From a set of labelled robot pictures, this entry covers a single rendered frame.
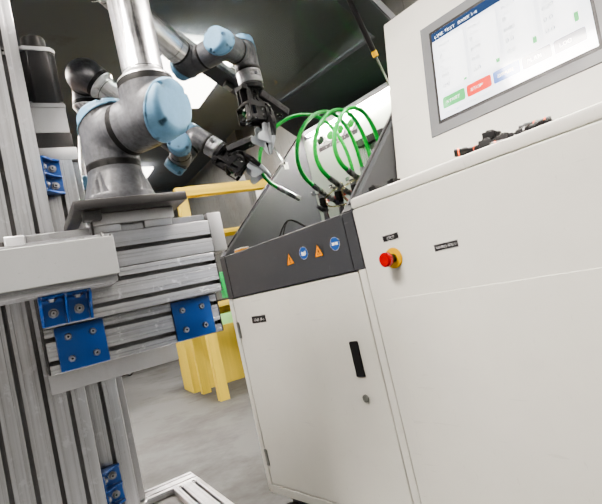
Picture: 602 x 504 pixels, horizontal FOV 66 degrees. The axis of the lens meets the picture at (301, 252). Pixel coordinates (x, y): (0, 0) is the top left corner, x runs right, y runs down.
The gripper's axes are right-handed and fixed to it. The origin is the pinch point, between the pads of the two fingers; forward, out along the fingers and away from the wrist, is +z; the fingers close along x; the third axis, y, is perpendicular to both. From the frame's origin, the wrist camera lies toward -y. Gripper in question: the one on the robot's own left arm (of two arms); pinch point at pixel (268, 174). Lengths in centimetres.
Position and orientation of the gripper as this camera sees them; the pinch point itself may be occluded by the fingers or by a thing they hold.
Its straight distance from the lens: 170.7
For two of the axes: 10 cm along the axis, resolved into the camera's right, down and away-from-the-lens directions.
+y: -5.2, 7.9, -3.3
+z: 8.5, 5.3, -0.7
